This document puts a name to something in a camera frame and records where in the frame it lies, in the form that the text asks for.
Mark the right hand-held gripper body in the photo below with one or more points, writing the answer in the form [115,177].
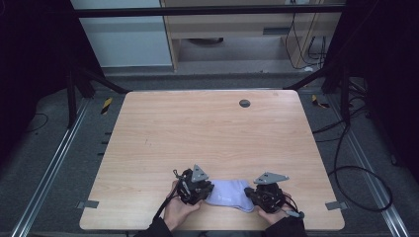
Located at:
[270,196]

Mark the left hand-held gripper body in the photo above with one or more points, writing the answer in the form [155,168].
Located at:
[192,189]

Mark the person's right hand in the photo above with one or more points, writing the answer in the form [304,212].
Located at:
[275,217]

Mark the person's left hand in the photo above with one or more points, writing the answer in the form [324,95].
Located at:
[178,212]

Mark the grey tape strip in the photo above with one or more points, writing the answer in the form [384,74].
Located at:
[88,204]
[336,205]

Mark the yellow black tape piece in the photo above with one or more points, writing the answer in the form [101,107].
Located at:
[318,102]

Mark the black metal stand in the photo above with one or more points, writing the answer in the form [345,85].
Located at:
[71,98]
[345,95]

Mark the wooden desk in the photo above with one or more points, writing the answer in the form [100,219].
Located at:
[230,26]

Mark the white cabinet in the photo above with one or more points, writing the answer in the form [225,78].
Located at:
[125,39]

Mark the dark curtain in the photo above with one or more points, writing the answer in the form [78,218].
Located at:
[385,65]
[33,65]

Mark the black horizontal bar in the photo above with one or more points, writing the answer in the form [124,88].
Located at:
[197,11]

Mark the aluminium floor rail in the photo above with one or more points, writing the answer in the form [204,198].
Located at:
[49,171]
[372,177]

